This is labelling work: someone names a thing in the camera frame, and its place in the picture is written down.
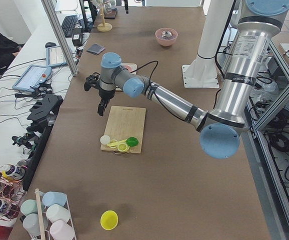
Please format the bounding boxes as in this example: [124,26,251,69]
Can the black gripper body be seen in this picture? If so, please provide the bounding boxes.
[83,72,116,103]

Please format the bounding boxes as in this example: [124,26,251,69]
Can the small pink bowl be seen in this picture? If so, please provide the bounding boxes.
[122,65,133,73]

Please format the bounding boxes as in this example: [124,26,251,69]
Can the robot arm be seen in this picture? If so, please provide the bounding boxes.
[84,0,289,159]

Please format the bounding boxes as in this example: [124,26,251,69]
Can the large pink bowl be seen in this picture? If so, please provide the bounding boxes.
[155,27,178,47]

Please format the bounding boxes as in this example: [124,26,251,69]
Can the bamboo cutting board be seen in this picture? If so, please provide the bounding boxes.
[103,105,146,154]

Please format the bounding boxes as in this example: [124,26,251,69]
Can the grey folded cloth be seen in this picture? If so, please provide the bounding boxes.
[86,43,106,55]

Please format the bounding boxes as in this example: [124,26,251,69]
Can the wooden mug tree stand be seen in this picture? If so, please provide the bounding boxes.
[92,0,112,32]

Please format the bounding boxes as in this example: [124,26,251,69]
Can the lemon slice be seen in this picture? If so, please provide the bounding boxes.
[116,142,130,152]
[107,139,120,149]

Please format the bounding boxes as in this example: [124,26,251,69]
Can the white serving tray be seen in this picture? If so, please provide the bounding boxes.
[114,62,138,92]

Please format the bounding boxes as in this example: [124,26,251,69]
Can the blue teach pendant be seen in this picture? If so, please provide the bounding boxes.
[12,64,52,92]
[46,46,67,68]

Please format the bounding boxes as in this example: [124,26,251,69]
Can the green lime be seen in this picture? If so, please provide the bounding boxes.
[126,136,139,147]

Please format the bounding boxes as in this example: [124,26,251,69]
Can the black tool rack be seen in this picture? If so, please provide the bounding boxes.
[11,94,64,192]

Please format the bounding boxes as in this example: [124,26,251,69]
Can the black keyboard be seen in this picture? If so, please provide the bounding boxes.
[61,15,78,38]

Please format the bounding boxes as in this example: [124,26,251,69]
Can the yellow plastic cup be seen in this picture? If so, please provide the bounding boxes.
[100,210,119,231]

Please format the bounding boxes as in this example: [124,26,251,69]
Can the pastel cup rack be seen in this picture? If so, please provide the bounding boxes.
[20,188,77,240]

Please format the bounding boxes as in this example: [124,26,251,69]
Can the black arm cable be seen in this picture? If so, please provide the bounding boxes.
[130,59,159,75]

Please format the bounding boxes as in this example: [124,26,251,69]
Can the aluminium frame post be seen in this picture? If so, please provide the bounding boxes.
[41,0,78,77]

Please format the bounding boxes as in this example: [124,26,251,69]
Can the white camera mast base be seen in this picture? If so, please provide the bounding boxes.
[182,0,238,89]

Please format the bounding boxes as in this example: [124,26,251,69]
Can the copper wire bottle basket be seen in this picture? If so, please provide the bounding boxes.
[0,164,27,221]

